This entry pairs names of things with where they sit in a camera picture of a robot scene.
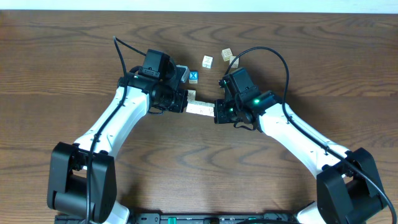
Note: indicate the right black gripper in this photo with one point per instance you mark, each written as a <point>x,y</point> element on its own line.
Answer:
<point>221,116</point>

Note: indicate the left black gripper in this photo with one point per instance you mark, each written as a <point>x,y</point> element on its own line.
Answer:
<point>181,107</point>

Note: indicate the wooden block letter J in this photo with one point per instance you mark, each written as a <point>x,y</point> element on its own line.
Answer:
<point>191,106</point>

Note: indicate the wooden block with grapes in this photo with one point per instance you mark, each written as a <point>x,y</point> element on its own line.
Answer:
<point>209,111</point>

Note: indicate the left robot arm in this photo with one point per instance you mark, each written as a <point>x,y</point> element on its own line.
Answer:
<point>82,175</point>

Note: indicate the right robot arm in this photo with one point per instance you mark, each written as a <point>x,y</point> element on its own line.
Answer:
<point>349,188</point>

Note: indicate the wooden block W centre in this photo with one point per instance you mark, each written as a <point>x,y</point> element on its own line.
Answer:
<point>191,95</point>

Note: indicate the blue X wooden block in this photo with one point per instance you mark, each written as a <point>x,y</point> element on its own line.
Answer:
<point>193,77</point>

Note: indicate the wooden block red edge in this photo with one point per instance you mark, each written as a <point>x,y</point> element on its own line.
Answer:
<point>234,62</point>

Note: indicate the wooden block with umbrella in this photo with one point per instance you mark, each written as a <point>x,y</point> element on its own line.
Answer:
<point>207,61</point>

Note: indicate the tan wooden block far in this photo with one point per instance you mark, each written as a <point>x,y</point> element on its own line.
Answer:
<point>226,54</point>

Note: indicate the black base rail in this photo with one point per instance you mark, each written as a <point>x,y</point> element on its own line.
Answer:
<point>156,218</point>

